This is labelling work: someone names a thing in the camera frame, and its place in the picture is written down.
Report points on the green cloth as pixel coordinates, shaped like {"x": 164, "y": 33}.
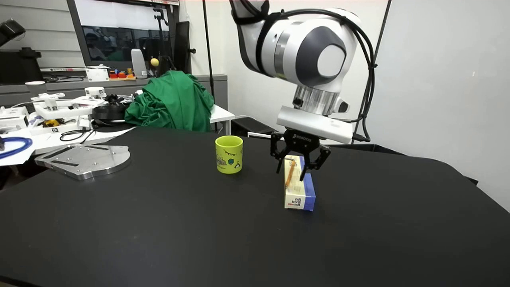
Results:
{"x": 169, "y": 101}

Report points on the small white box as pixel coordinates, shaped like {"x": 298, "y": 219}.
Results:
{"x": 97, "y": 72}

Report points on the small yellow ball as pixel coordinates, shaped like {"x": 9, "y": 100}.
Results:
{"x": 155, "y": 63}

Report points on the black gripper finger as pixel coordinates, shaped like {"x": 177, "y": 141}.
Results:
{"x": 314, "y": 162}
{"x": 280, "y": 160}

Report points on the white side table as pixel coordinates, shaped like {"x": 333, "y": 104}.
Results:
{"x": 49, "y": 138}

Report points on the large black computer monitor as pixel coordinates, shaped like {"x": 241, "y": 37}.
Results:
{"x": 124, "y": 33}

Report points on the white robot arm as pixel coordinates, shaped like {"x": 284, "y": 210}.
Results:
{"x": 308, "y": 50}

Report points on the thin black pole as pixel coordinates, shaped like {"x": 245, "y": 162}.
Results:
{"x": 207, "y": 49}

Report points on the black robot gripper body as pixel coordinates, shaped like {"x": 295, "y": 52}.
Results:
{"x": 296, "y": 143}

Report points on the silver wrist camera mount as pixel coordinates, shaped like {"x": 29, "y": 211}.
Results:
{"x": 319, "y": 125}

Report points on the white and blue carton box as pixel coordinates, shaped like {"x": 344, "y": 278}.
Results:
{"x": 300, "y": 200}

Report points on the black equipment case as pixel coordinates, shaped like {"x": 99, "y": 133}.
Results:
{"x": 19, "y": 65}

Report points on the white plastic parts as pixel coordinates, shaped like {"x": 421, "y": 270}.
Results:
{"x": 57, "y": 104}

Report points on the yellow-green mug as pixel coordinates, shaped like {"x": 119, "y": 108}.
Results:
{"x": 229, "y": 155}

